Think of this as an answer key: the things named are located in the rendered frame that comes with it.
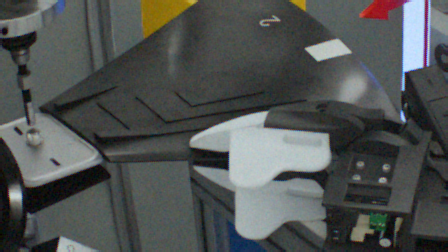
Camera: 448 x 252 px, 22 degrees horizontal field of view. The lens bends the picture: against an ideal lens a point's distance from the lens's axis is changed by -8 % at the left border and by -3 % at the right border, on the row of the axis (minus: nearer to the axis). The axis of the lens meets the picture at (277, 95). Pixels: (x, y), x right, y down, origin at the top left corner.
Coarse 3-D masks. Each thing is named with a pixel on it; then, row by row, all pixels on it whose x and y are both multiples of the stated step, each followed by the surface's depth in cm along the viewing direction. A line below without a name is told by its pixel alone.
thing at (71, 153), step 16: (0, 128) 77; (48, 128) 77; (64, 128) 77; (16, 144) 75; (48, 144) 75; (64, 144) 75; (80, 144) 75; (16, 160) 73; (32, 160) 73; (48, 160) 73; (64, 160) 73; (80, 160) 73; (96, 160) 73; (32, 176) 71; (48, 176) 71; (64, 176) 71
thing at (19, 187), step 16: (0, 144) 67; (0, 160) 67; (0, 176) 67; (16, 176) 67; (0, 192) 67; (16, 192) 67; (0, 208) 67; (16, 208) 67; (0, 224) 67; (16, 224) 66; (0, 240) 66; (16, 240) 66
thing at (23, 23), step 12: (36, 0) 67; (48, 0) 67; (60, 0) 68; (0, 12) 66; (12, 12) 66; (24, 12) 66; (36, 12) 66; (48, 12) 67; (60, 12) 68; (0, 24) 65; (12, 24) 65; (24, 24) 66; (36, 24) 66; (0, 36) 66; (12, 36) 66
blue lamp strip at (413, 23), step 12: (420, 0) 92; (408, 12) 94; (420, 12) 93; (408, 24) 95; (420, 24) 93; (408, 36) 95; (420, 36) 94; (408, 48) 96; (420, 48) 94; (408, 60) 96; (420, 60) 95
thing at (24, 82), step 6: (18, 66) 71; (24, 66) 71; (18, 72) 71; (24, 72) 71; (30, 72) 71; (18, 78) 71; (24, 78) 71; (30, 78) 71; (18, 84) 71; (24, 84) 71; (30, 84) 72; (24, 90) 72; (24, 96) 72; (30, 96) 72; (24, 102) 72; (30, 102) 72; (24, 108) 73; (30, 108) 73; (30, 114) 73; (30, 120) 73
